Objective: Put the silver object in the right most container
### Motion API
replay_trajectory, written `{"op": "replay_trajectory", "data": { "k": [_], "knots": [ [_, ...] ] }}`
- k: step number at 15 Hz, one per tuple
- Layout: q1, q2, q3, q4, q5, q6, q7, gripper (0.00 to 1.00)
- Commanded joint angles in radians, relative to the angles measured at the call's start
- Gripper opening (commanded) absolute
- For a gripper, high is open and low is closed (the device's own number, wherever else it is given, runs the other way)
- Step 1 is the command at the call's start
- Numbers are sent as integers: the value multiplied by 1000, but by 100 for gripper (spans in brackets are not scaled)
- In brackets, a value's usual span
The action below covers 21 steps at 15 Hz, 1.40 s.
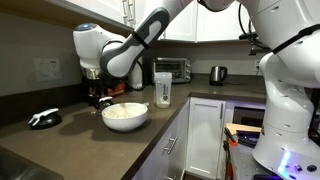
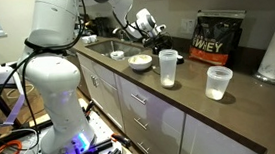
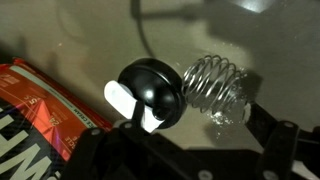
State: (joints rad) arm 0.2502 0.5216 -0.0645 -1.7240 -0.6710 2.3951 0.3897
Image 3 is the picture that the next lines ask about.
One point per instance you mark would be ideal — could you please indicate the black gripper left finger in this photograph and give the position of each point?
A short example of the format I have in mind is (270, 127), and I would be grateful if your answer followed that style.
(139, 115)

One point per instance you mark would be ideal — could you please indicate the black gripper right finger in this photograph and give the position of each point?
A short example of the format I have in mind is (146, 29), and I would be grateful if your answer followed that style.
(264, 130)

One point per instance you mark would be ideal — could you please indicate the black shaker lid white flap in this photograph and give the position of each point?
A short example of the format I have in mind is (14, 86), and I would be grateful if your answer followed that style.
(156, 86)

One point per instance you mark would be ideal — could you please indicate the black red whey protein bag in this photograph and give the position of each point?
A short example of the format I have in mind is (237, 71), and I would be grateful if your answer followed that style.
(36, 133)

